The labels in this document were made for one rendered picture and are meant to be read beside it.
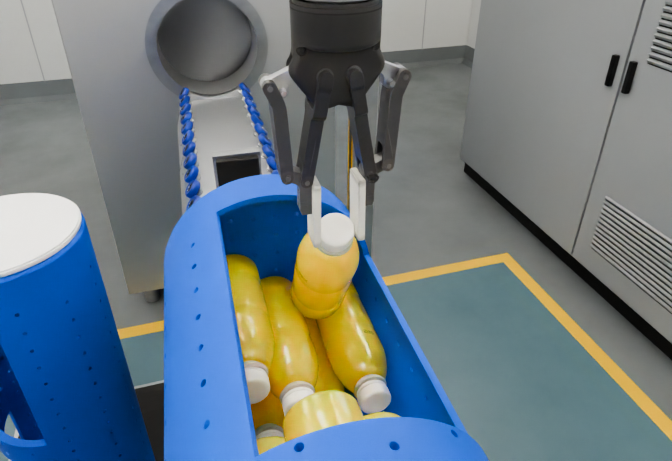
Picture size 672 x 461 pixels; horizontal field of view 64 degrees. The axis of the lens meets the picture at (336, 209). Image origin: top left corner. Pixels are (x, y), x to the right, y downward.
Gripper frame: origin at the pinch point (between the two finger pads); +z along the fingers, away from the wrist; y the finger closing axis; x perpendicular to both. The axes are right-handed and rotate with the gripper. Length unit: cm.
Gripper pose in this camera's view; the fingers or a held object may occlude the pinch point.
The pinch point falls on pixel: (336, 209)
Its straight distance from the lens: 53.3
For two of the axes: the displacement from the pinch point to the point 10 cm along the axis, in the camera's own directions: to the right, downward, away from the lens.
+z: 0.0, 8.5, 5.2
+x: 2.7, 5.0, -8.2
